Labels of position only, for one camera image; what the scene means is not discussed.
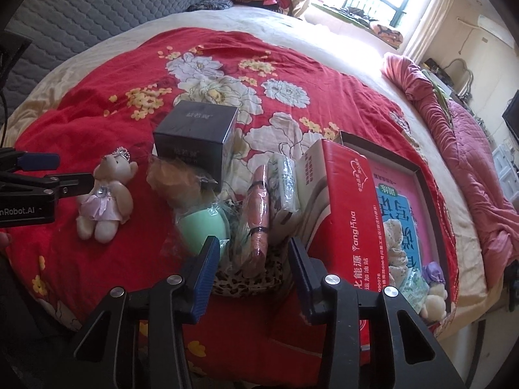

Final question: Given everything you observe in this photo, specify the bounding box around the small floral tissue pack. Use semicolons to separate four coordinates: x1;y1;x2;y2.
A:
268;154;304;215

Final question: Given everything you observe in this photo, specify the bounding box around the pink quilt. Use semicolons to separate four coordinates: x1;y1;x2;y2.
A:
381;53;519;261

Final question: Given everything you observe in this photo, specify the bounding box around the green soft egg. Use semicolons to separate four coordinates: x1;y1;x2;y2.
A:
174;206;233;259

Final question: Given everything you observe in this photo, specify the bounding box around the black television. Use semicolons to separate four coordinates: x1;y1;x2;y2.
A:
502;89;519;139

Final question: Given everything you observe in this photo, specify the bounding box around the dark blue square box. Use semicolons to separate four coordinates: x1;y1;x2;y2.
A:
153;100;239;192

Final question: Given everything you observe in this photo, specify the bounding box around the white air conditioner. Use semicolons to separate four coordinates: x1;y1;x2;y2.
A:
476;13;514;46

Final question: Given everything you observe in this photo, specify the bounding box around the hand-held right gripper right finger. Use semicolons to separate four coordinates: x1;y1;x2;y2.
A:
288;237;467;389

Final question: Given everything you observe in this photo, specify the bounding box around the teddy bear with purple hat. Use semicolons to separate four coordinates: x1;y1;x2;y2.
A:
419;261;447;322

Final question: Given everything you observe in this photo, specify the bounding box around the leopard print cloth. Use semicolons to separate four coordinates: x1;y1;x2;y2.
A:
213;246;293;299

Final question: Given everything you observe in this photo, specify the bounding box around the green cloth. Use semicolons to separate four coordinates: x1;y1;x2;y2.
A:
422;69;447;104

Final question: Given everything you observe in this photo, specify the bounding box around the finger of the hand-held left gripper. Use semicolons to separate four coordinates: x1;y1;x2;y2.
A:
0;173;96;201
0;150;61;173

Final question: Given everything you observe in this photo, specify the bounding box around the red floral blanket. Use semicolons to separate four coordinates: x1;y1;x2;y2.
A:
0;26;459;378

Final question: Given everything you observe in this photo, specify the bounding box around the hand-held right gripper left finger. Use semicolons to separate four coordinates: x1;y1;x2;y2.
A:
67;235;220;389

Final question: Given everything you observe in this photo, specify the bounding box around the floral cushion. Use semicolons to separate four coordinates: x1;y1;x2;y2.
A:
370;21;405;50

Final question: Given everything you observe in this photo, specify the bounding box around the dark patterned cloth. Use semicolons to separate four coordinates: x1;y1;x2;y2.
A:
187;0;235;14

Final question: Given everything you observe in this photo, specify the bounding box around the bun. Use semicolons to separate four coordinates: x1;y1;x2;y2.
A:
146;156;220;212

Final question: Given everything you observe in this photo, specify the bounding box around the small bear floral dress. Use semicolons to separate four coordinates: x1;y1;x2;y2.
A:
382;218;411;289

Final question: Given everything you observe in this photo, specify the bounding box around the white curtain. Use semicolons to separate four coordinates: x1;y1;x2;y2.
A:
399;0;460;66

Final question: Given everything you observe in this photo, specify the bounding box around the bed with cream sheet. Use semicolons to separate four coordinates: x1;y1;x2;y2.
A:
0;6;492;333

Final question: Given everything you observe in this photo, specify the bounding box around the large green floral tissue pack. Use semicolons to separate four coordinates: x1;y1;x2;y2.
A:
398;269;430;309

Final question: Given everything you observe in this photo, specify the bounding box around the red cardboard box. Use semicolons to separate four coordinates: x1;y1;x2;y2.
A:
298;130;453;351

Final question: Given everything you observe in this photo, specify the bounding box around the grey quilted headboard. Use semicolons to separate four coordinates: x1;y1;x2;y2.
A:
0;0;222;104

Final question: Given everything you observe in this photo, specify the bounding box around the pile of dark clothes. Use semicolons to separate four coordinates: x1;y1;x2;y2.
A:
323;3;372;26

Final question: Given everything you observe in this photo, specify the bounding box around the metal rack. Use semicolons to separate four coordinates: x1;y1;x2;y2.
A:
443;58;476;99

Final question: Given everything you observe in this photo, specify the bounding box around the white drawer cabinet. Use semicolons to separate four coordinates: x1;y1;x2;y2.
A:
492;142;519;196

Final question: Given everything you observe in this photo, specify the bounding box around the small teddy bear with crown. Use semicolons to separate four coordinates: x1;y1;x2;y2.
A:
76;148;139;244

